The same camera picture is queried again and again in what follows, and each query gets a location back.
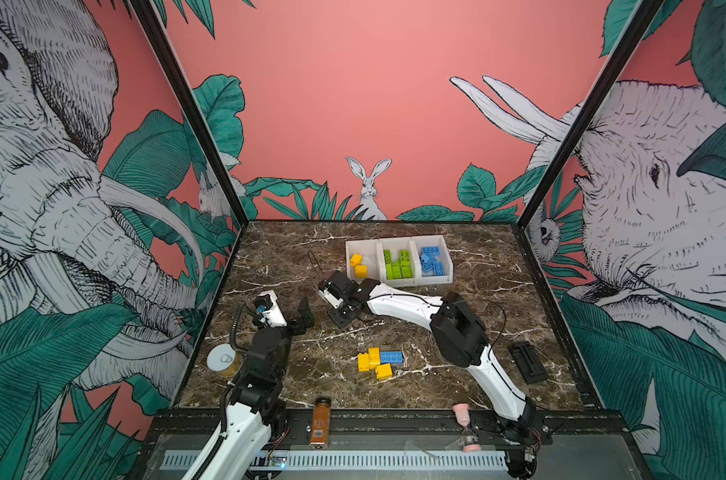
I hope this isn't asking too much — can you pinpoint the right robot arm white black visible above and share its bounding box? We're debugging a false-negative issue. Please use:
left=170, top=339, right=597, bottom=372
left=318, top=271, right=536, bottom=444

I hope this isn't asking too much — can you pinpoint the tin can silver lid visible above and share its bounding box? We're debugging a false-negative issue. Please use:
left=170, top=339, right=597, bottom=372
left=206, top=344, right=243, bottom=379

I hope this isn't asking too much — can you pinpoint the yellow lego brick lowest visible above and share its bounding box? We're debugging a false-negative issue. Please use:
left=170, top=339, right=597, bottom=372
left=375, top=364, right=393, bottom=381

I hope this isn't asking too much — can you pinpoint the blue lego brick bottom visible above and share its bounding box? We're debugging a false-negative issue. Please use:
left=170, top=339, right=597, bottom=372
left=380, top=351, right=404, bottom=365

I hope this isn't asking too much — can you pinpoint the black flat pad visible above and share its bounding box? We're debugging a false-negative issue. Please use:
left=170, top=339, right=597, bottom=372
left=508, top=341, right=549, bottom=385

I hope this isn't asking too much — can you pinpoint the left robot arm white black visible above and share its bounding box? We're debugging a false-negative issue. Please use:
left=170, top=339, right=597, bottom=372
left=184, top=290, right=315, bottom=479

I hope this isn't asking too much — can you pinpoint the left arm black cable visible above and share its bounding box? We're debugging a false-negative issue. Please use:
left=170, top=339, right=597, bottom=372
left=229, top=302, right=256, bottom=355

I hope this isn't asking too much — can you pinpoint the black base frame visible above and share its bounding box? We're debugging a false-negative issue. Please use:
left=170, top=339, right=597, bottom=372
left=146, top=408, right=634, bottom=448

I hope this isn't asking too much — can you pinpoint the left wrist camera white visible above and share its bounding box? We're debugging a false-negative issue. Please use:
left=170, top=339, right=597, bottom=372
left=253, top=290, right=287, bottom=328

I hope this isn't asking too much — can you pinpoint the white three-compartment bin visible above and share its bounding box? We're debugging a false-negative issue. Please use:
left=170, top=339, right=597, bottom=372
left=345, top=235, right=454, bottom=288

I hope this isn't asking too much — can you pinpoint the pink hourglass timer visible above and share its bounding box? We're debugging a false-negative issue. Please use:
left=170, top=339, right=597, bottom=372
left=452, top=403, right=481, bottom=452

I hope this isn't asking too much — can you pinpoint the brown spice bottle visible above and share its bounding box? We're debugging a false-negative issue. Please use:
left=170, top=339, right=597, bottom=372
left=309, top=397, right=332, bottom=449

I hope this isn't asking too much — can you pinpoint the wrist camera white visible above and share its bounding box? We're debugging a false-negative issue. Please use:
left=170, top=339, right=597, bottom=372
left=318, top=282, right=343, bottom=309
left=253, top=290, right=287, bottom=328

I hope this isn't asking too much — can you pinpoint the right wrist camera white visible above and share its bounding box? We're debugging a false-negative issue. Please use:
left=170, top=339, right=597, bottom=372
left=318, top=282, right=343, bottom=309

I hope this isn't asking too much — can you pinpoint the white perforated rail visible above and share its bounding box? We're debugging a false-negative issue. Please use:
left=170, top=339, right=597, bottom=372
left=158, top=449, right=509, bottom=473

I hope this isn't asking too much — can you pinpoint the large green lego brick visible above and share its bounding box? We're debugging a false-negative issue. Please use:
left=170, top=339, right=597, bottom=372
left=398, top=250, right=411, bottom=265

